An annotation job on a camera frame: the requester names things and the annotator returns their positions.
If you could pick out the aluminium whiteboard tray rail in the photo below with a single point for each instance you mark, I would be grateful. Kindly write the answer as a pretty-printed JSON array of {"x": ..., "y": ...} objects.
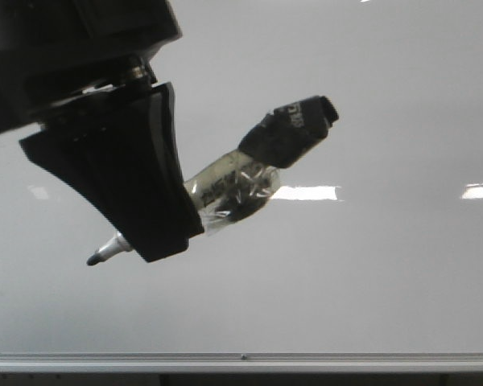
[{"x": 231, "y": 363}]

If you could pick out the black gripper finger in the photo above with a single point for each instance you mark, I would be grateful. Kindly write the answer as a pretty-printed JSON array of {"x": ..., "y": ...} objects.
[{"x": 117, "y": 149}]

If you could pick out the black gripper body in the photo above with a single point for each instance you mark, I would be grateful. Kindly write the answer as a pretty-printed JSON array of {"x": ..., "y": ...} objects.
[{"x": 33, "y": 80}]

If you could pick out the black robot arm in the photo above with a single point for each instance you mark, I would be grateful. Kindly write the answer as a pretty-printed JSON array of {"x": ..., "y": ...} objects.
[{"x": 88, "y": 25}]

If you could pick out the white whiteboard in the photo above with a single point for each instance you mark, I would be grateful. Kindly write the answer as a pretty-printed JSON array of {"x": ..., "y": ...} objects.
[{"x": 375, "y": 243}]

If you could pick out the black whiteboard marker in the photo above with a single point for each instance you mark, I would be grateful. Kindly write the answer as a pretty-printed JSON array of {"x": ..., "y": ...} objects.
[{"x": 242, "y": 181}]

